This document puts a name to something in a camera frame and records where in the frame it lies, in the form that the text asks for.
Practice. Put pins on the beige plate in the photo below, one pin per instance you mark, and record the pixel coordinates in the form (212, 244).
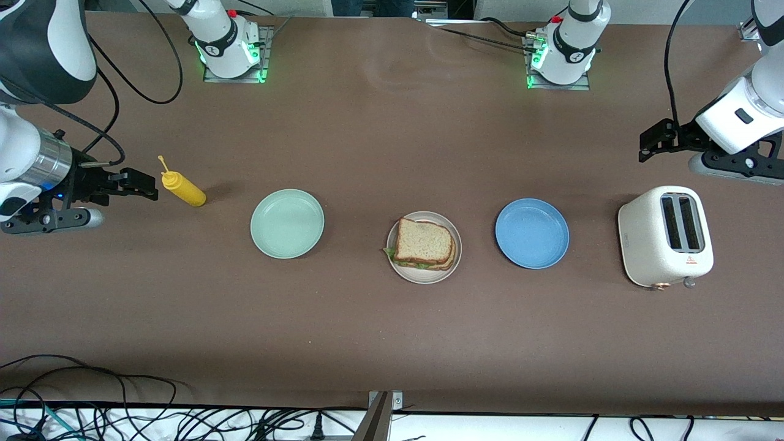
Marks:
(424, 277)

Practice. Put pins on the aluminium profile corner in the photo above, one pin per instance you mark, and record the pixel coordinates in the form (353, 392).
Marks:
(747, 32)

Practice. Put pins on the toasted bread slice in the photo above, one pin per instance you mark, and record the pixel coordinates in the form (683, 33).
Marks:
(455, 257)
(424, 240)

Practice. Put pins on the black power plug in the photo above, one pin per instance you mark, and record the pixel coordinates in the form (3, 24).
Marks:
(316, 430)

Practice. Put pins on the yellow squeeze bottle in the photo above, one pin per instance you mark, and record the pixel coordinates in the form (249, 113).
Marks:
(187, 191)

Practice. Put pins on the metal table edge bracket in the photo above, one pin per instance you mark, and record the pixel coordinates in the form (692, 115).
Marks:
(397, 401)

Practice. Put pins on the green lettuce leaf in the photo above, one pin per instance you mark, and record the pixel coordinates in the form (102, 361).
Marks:
(421, 266)

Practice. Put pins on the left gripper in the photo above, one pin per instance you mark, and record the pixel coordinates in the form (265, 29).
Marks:
(685, 136)

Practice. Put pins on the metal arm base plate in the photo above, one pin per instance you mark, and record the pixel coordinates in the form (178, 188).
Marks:
(266, 43)
(557, 87)

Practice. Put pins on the blue plate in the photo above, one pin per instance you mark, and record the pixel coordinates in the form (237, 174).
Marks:
(531, 233)

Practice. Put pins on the white toaster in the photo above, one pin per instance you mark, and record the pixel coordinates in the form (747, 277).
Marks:
(649, 245)

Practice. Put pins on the grey device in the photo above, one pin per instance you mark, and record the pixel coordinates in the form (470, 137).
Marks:
(432, 11)

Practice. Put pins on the mint green plate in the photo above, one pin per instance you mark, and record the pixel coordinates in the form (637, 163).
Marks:
(286, 223)

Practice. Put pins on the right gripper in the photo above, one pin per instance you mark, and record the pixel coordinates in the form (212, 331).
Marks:
(84, 181)

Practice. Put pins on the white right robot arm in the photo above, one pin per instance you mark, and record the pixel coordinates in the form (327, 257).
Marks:
(43, 49)

